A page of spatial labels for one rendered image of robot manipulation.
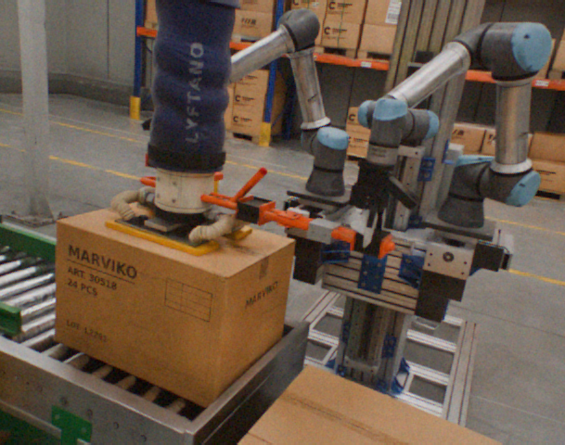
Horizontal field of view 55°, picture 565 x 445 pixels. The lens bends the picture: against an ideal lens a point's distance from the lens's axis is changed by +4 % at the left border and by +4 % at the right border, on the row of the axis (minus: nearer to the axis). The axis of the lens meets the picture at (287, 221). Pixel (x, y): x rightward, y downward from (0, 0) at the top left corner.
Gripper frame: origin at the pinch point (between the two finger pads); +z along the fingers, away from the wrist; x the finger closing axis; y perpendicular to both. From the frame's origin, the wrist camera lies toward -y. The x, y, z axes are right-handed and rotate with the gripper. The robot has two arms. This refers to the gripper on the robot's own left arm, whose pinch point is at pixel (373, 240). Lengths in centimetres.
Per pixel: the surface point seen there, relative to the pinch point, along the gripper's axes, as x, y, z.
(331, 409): -2, 4, 54
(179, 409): 24, 39, 54
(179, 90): 10, 57, -29
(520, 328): -234, -44, 107
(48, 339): 20, 93, 54
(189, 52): 10, 55, -39
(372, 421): -4, -8, 54
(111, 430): 36, 50, 58
